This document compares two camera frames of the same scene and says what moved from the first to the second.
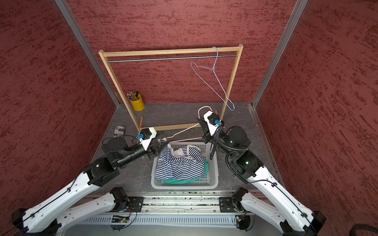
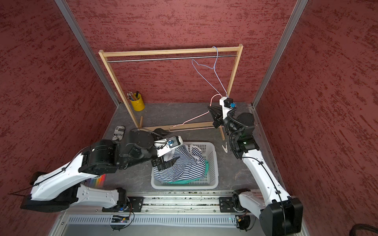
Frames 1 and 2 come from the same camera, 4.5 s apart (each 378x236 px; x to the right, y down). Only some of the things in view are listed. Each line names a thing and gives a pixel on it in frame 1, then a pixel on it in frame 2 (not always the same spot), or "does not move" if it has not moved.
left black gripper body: [150, 152] -> [159, 162]
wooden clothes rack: [105, 53] does not move
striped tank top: [186, 162] does not move
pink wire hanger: [190, 129] -> [169, 130]
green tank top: [187, 180] does not move
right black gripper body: [208, 136] -> [218, 122]
